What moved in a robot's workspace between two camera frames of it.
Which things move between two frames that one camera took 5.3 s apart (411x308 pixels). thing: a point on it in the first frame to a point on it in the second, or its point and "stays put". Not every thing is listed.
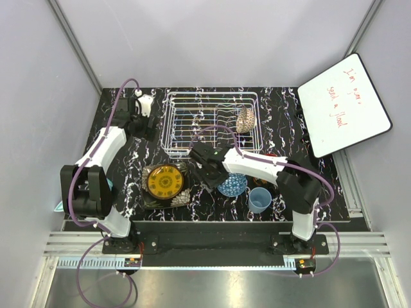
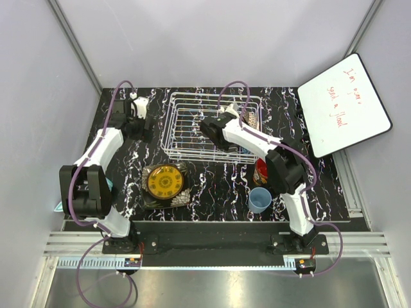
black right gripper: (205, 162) to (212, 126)
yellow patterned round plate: (165, 181) stays put
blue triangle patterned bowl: (234, 185) to (241, 150)
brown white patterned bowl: (246, 120) stays put
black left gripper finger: (150, 133) stays put
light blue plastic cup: (259, 198) stays put
